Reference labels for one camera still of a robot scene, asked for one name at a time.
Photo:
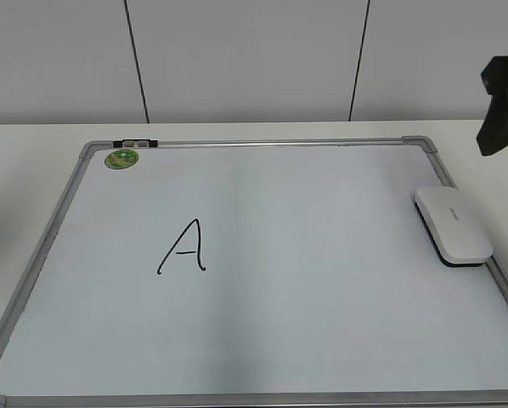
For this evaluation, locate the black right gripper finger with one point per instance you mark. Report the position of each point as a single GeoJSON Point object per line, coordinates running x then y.
{"type": "Point", "coordinates": [493, 134]}

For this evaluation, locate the white board eraser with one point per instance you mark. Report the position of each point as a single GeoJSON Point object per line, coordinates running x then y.
{"type": "Point", "coordinates": [455, 229]}

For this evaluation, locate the round green magnet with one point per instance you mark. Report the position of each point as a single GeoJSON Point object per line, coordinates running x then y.
{"type": "Point", "coordinates": [121, 159]}

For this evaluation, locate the white board with grey frame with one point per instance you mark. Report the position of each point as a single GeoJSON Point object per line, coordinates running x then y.
{"type": "Point", "coordinates": [258, 273]}

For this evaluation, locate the black and silver frame clip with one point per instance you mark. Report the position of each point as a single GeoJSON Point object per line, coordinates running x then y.
{"type": "Point", "coordinates": [135, 143]}

